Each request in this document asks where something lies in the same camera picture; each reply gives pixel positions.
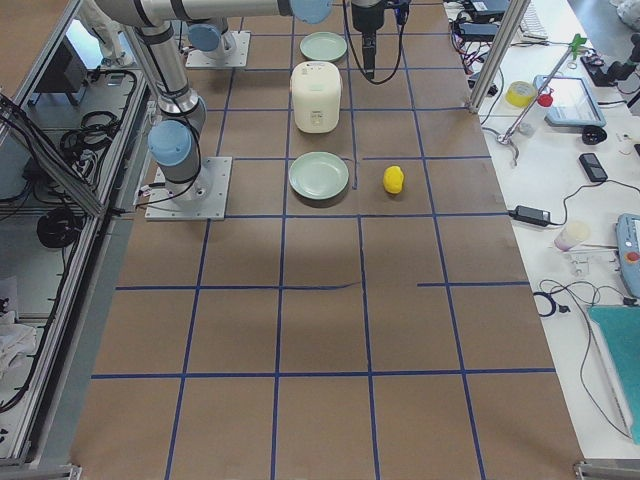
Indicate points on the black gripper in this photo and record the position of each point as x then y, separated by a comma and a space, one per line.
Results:
364, 16

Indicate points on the cream rice cooker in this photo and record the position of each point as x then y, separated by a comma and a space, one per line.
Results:
316, 89

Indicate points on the green plate near robot base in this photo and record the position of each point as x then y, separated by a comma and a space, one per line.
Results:
318, 175

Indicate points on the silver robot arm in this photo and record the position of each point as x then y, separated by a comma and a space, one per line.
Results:
150, 33
212, 37

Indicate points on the green plate far side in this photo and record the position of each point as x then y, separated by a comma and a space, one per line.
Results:
323, 46

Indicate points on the yellow toy potato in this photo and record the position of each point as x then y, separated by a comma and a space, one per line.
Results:
393, 180

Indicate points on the yellow tape roll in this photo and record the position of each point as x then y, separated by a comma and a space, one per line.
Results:
520, 94

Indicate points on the metal stand rod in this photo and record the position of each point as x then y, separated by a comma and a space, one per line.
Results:
573, 49

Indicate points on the blue tablet pendant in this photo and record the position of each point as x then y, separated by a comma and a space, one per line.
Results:
573, 104

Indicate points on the black power adapter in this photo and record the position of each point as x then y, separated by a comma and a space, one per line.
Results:
530, 215

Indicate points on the teal mat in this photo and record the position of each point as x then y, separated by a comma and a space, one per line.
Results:
620, 328

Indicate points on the aluminium frame post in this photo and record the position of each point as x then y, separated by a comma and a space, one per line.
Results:
509, 25

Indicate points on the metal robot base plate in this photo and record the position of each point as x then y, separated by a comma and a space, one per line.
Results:
205, 199

